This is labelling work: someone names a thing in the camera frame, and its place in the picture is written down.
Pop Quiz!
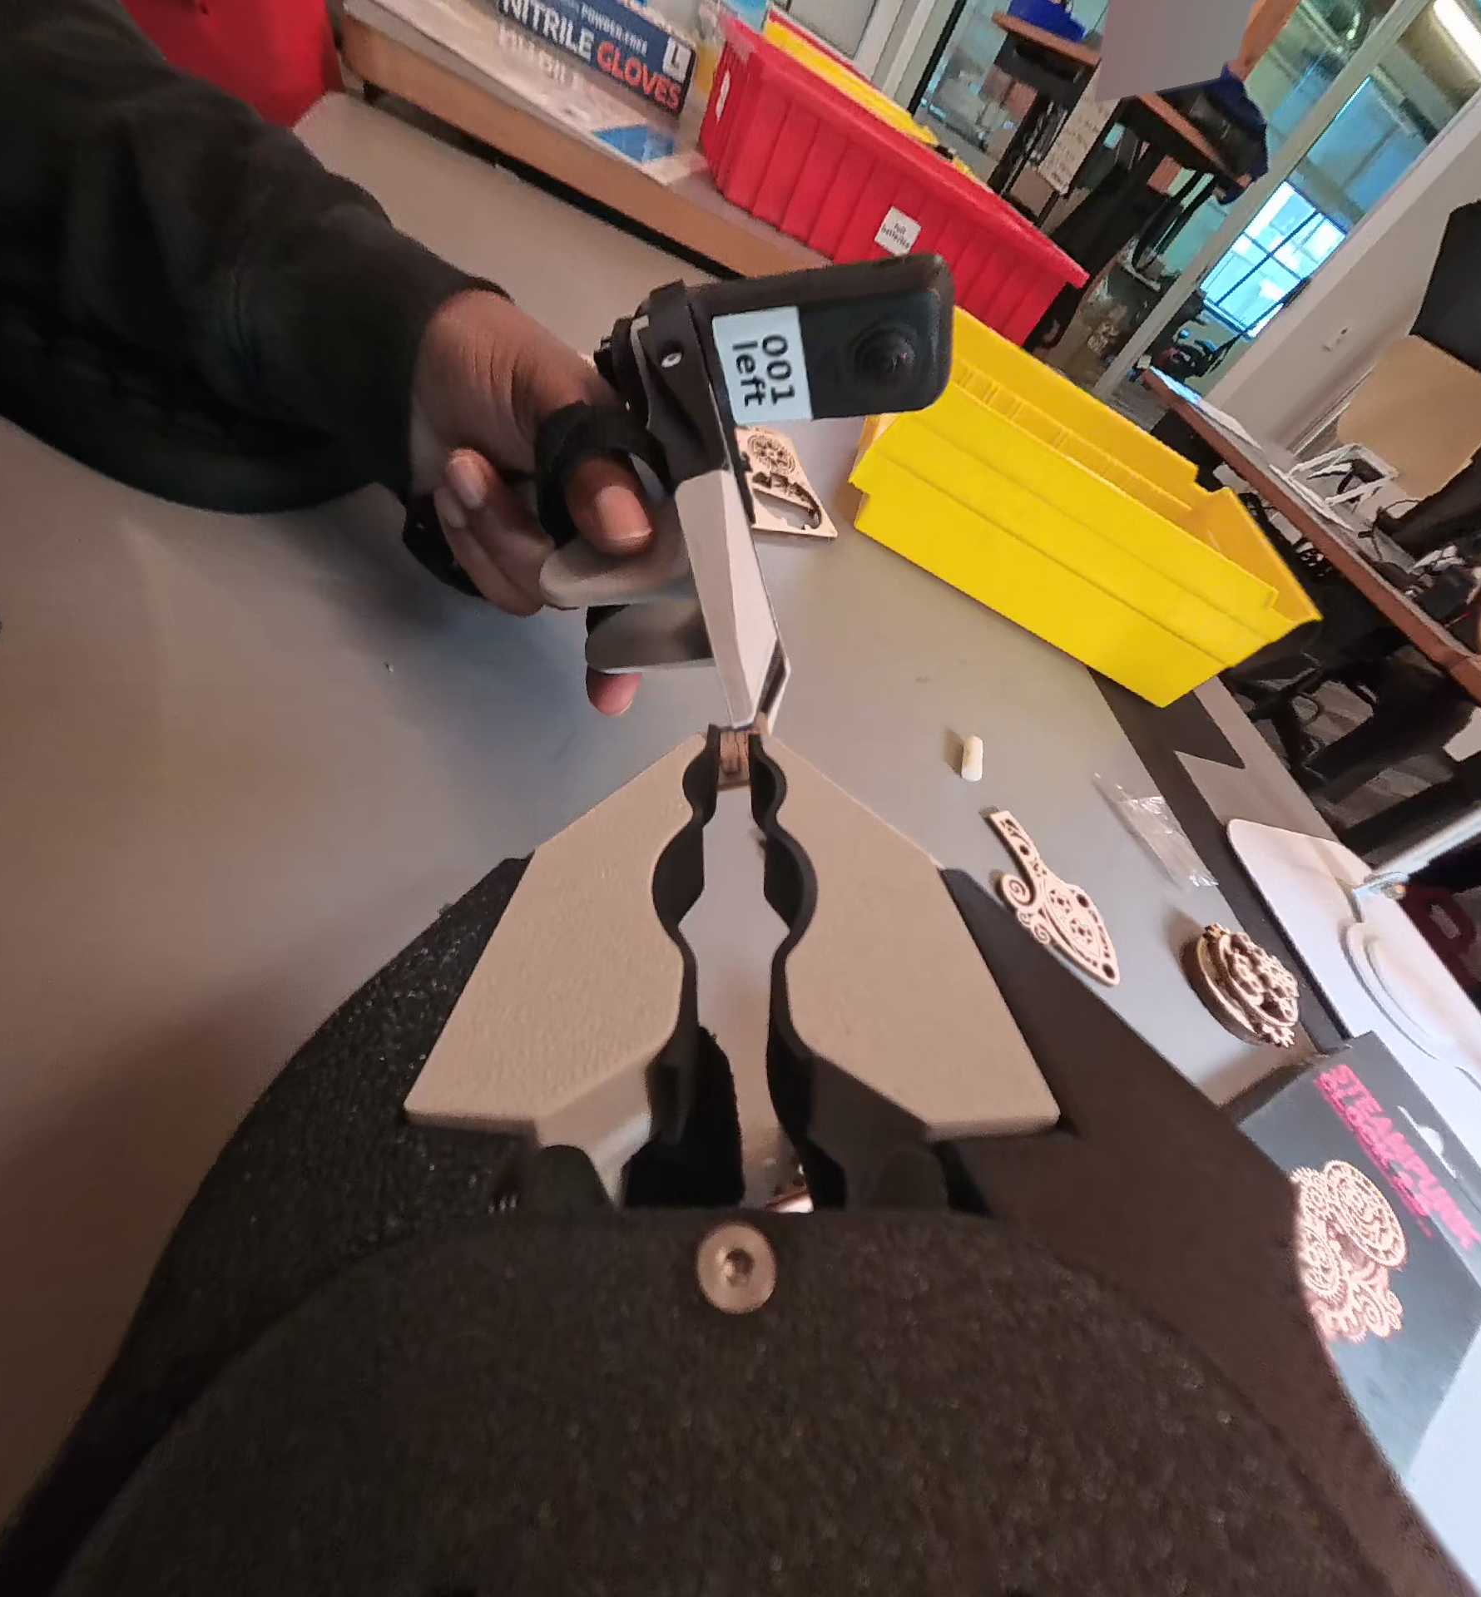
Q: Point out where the blue glove box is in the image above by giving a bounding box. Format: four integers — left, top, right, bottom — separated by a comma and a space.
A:
491, 0, 698, 117

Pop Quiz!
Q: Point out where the red plastic bin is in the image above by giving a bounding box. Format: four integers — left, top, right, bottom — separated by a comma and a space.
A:
699, 12, 1088, 345

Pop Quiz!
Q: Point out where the red bag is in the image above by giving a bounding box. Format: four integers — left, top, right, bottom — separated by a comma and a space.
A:
1407, 874, 1481, 988

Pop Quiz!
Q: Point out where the person's left forearm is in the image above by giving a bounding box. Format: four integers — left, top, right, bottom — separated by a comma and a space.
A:
0, 0, 510, 514

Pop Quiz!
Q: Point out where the red container with handle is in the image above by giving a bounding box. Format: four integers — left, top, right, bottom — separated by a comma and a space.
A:
123, 0, 343, 127

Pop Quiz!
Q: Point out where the wooden side table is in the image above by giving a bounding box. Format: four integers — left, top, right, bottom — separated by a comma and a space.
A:
341, 0, 817, 282

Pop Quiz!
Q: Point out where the yellow plastic bin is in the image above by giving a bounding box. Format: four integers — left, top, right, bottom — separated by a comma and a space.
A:
759, 12, 942, 158
846, 306, 1322, 709

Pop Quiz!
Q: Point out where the small clear plastic bag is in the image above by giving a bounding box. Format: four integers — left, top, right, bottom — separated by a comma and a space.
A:
1095, 773, 1218, 891

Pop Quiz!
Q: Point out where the black puzzle box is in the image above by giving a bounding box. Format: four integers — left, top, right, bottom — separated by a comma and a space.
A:
1237, 1029, 1481, 1480

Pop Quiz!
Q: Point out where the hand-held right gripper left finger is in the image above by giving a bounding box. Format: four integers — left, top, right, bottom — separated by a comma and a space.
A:
404, 734, 710, 1202

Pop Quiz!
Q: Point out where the white book stand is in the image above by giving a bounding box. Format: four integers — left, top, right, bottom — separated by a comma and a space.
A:
1227, 773, 1481, 1115

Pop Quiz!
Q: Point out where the stacked wooden gear disc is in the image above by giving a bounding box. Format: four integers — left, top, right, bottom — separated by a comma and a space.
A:
1196, 924, 1302, 1048

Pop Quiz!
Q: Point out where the grey desk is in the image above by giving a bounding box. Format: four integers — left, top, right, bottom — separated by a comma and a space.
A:
0, 94, 1481, 1597

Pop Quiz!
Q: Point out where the wooden sheet with large cutouts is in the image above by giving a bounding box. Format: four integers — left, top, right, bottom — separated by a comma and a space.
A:
740, 425, 839, 541

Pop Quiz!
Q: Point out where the wooden background table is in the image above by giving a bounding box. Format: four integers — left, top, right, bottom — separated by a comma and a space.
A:
1139, 367, 1481, 751

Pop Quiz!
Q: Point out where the ornate wooden paddle piece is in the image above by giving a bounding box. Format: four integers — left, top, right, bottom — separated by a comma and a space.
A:
988, 809, 1122, 988

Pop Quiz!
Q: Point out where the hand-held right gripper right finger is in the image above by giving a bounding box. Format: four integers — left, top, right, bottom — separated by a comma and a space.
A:
750, 736, 1059, 1202

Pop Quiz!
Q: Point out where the person's left hand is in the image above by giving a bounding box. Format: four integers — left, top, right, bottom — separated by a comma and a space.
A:
409, 294, 692, 717

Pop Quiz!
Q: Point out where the beige chair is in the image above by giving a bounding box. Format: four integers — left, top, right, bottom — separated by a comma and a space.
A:
1295, 335, 1481, 500

